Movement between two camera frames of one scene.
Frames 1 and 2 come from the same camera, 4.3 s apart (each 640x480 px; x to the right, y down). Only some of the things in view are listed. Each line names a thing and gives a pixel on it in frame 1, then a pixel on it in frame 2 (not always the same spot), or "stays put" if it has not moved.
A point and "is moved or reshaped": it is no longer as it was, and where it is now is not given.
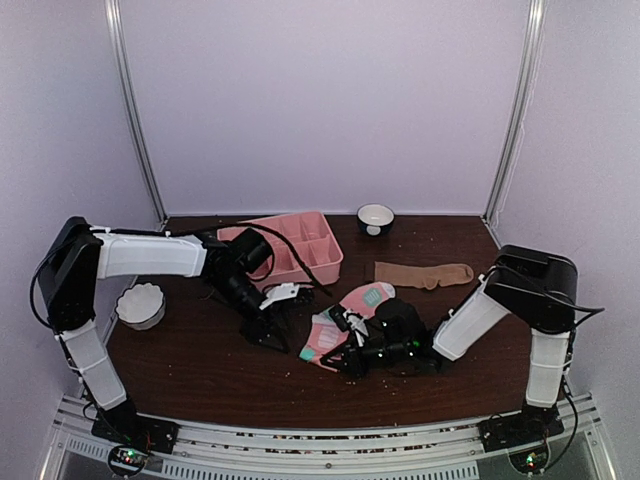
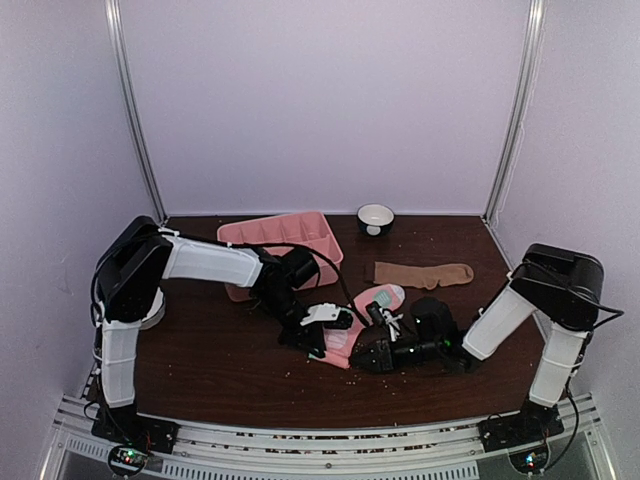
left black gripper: x=256 y=330 → x=302 y=338
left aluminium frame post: x=114 y=10 stays put
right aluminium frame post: x=513 y=143 stays put
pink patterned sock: x=326 y=336 is moved or reshaped
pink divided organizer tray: x=312 y=238 stays put
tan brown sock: x=425 y=276 stays put
